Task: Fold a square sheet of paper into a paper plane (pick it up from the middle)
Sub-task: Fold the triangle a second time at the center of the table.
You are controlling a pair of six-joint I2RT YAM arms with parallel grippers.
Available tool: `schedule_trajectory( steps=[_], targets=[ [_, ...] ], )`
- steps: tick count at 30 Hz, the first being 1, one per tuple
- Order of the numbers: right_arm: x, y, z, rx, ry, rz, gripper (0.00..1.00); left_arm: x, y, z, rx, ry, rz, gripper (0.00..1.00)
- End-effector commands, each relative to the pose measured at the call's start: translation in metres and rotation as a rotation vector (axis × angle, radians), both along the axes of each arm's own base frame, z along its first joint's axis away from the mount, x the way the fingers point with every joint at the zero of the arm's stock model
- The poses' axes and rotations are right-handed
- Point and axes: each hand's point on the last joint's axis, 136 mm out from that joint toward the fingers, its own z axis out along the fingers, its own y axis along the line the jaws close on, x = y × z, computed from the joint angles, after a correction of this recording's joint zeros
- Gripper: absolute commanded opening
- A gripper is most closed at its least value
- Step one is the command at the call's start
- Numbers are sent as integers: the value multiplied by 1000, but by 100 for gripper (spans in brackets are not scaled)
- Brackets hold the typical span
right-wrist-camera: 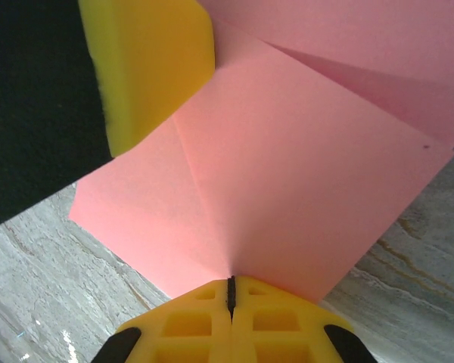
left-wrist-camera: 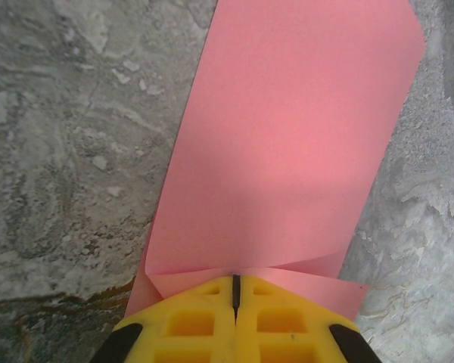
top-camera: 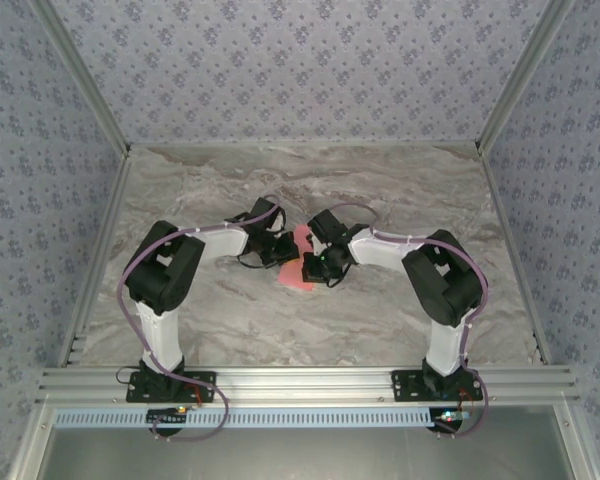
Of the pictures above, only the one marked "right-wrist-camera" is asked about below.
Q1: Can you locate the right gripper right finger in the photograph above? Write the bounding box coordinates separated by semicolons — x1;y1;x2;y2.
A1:
230;275;374;363

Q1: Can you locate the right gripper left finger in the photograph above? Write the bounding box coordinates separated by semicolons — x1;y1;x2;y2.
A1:
94;277;233;363

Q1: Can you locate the pink square paper sheet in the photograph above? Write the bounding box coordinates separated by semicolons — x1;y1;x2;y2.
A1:
68;0;454;303

